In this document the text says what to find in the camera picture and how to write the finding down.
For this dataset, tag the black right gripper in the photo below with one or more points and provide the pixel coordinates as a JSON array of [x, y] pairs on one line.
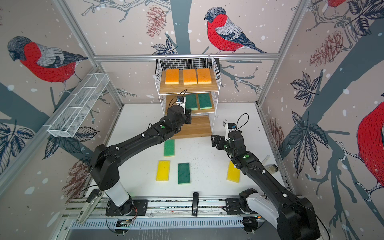
[[221, 141]]

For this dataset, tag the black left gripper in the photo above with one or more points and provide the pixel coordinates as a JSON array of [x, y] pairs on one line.
[[188, 116]]

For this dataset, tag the dark green sponge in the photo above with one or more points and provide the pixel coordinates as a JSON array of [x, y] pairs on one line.
[[191, 102], [205, 101], [184, 176]]

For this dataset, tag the orange sponge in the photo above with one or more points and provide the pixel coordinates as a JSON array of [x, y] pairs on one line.
[[189, 77], [204, 76], [172, 77]]

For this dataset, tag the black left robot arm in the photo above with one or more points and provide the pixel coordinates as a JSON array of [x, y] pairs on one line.
[[105, 162]]

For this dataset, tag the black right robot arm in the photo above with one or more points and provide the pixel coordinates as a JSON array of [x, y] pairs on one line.
[[293, 218]]

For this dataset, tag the bottom wooden shelf board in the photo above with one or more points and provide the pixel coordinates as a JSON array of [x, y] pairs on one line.
[[200, 127]]

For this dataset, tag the top wooden shelf board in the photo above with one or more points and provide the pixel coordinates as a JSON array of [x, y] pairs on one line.
[[176, 89]]

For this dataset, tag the light green sponge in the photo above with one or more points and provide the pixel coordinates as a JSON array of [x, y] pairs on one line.
[[169, 148]]

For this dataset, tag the yellow sponge right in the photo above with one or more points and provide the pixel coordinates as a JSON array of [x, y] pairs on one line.
[[233, 174]]

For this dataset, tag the yellow sponge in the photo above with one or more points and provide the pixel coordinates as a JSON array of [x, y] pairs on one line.
[[233, 174], [163, 171]]

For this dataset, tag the yellow sponge left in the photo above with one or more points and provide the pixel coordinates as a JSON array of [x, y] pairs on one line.
[[163, 171]]

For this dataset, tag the white grey handheld tool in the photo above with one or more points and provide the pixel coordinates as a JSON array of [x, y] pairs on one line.
[[90, 204]]

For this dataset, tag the white wire three-tier shelf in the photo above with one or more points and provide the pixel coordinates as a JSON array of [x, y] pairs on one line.
[[197, 76]]

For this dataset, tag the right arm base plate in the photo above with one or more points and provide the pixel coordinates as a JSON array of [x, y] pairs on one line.
[[235, 206]]

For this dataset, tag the black handle on rail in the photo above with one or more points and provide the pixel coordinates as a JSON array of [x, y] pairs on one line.
[[195, 204]]

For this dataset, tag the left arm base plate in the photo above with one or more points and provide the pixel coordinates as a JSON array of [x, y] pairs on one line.
[[139, 207]]

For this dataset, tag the white wire wall basket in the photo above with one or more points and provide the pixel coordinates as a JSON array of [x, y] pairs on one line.
[[81, 102]]

